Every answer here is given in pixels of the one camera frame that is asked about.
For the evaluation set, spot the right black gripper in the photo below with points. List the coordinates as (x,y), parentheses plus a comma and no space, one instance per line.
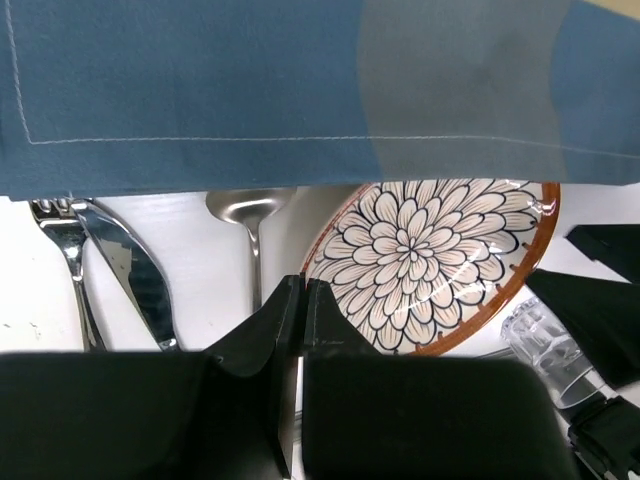
(602,316)

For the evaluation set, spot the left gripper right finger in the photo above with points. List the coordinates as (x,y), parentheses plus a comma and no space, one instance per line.
(366,415)

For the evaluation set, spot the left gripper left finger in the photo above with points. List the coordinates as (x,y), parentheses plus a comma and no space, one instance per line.
(225,412)

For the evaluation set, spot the clear drinking glass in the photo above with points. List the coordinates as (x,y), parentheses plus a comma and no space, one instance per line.
(540,340)

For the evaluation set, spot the floral ceramic plate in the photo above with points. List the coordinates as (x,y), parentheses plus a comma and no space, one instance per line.
(418,267)

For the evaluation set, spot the silver knife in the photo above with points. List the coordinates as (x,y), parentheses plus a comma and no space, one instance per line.
(134,267)

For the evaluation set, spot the silver spoon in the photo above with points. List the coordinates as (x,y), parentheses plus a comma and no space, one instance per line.
(249,207)

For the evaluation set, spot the silver fork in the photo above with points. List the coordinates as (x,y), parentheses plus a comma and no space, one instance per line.
(57,221)

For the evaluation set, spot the blue beige cloth placemat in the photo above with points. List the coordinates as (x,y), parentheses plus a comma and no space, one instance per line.
(108,98)

